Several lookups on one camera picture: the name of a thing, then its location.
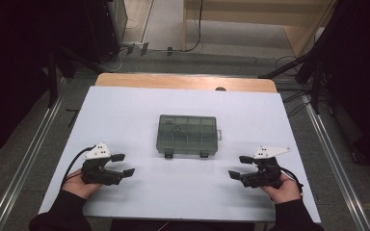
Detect grey transparent compartment box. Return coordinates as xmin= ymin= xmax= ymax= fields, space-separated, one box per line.
xmin=155 ymin=114 xmax=223 ymax=159

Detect hand-held gripper black cable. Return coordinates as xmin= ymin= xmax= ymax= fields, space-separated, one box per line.
xmin=61 ymin=145 xmax=95 ymax=191
xmin=278 ymin=167 xmax=304 ymax=195

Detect hanging black cable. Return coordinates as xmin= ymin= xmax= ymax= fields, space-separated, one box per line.
xmin=186 ymin=0 xmax=204 ymax=53

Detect left hand-held gripper black cable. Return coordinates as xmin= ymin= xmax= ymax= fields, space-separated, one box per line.
xmin=61 ymin=145 xmax=95 ymax=191

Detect person's right hand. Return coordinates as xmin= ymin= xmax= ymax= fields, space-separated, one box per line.
xmin=259 ymin=174 xmax=303 ymax=205

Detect black curtain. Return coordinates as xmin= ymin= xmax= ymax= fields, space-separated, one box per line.
xmin=314 ymin=0 xmax=370 ymax=174
xmin=0 ymin=0 xmax=91 ymax=162

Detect black floor cables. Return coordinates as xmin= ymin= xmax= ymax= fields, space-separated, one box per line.
xmin=282 ymin=90 xmax=312 ymax=118

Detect right hand-held gripper black cable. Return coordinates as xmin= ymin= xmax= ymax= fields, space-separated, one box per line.
xmin=278 ymin=167 xmax=304 ymax=195

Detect black computer tower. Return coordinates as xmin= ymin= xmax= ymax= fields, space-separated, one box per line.
xmin=83 ymin=0 xmax=129 ymax=64

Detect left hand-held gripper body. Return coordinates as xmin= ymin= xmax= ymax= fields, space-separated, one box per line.
xmin=80 ymin=141 xmax=124 ymax=187

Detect metal floor rail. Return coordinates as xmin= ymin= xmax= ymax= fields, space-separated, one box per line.
xmin=0 ymin=92 xmax=66 ymax=231
xmin=302 ymin=94 xmax=370 ymax=231

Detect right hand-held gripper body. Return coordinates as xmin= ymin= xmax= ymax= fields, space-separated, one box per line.
xmin=241 ymin=145 xmax=292 ymax=190

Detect black metal stand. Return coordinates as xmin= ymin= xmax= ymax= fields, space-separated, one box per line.
xmin=258 ymin=0 xmax=348 ymax=115

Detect light wooden furniture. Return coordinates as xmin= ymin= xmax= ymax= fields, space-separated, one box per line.
xmin=182 ymin=0 xmax=338 ymax=59

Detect white floor cable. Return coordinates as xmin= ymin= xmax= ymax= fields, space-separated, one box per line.
xmin=102 ymin=18 xmax=133 ymax=73

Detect person's left hand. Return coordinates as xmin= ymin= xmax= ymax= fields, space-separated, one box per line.
xmin=61 ymin=168 xmax=102 ymax=200

